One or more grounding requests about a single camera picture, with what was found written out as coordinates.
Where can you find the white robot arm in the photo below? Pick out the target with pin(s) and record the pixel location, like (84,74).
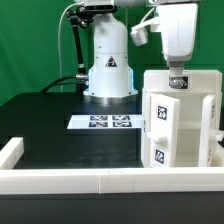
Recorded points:
(111,78)

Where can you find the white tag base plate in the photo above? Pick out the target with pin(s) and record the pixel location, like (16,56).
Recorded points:
(105,122)

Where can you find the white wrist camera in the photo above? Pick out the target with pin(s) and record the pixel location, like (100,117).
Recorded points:
(139,33)

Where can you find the white door panel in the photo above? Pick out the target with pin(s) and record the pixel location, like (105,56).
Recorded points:
(209,133)
(164,123)

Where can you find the white U-shaped fence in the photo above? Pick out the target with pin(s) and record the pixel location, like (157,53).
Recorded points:
(101,181)

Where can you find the white cabinet body box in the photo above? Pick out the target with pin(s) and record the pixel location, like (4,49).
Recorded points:
(188,138)

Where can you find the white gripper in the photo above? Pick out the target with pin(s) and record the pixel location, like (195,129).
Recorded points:
(178,28)

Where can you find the white cabinet top block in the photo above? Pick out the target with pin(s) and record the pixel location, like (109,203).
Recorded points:
(192,81)

